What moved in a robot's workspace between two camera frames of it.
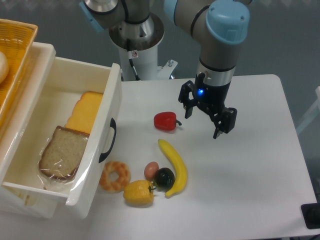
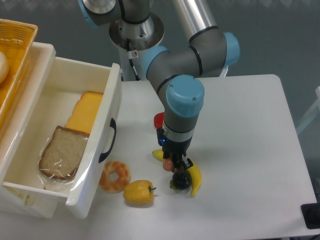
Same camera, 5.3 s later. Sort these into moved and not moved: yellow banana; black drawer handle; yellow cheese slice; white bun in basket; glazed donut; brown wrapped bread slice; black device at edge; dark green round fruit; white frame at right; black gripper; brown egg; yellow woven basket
Moved: yellow banana; dark green round fruit; black gripper; brown egg
Not moved: brown wrapped bread slice; yellow cheese slice; glazed donut; black drawer handle; yellow woven basket; white frame at right; white bun in basket; black device at edge
